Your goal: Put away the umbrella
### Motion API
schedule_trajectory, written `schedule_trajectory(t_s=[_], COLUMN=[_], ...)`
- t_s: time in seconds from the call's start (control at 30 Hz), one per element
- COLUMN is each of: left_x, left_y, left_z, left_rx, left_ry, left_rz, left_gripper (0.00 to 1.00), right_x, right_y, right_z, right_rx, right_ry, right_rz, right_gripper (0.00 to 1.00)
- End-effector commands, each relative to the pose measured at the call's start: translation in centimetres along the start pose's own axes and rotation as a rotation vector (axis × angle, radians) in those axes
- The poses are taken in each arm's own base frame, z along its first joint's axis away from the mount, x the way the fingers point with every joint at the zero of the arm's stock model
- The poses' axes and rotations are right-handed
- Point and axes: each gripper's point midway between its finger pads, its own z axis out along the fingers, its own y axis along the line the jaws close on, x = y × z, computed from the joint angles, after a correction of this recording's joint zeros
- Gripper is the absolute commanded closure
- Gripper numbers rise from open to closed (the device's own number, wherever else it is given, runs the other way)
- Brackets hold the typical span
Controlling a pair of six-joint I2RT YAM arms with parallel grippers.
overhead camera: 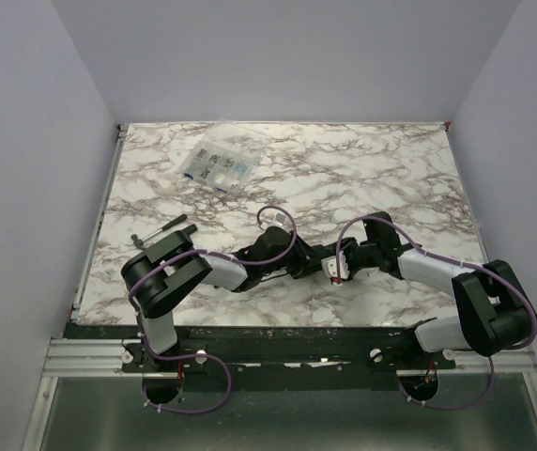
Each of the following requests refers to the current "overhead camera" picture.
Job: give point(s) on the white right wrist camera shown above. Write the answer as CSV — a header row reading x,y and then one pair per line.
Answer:
x,y
334,268

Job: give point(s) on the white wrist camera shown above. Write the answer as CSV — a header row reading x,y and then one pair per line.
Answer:
x,y
334,268
279,219

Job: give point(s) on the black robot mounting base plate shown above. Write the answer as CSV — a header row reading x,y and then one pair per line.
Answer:
x,y
207,355

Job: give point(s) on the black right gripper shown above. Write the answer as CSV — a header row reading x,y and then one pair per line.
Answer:
x,y
350,251

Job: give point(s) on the black rubber mallet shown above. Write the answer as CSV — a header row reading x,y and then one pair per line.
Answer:
x,y
190,229

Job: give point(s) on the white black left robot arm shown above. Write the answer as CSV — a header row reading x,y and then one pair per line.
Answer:
x,y
161,277

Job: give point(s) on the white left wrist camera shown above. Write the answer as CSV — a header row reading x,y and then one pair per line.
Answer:
x,y
279,219

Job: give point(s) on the small steel claw hammer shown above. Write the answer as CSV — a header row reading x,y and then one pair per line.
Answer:
x,y
139,242

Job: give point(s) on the dark green folding umbrella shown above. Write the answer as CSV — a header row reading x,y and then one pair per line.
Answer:
x,y
304,259

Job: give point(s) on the clear plastic screw organizer box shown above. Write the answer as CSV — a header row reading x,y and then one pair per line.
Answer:
x,y
220,166

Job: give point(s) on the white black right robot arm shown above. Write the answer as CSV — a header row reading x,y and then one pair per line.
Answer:
x,y
493,311

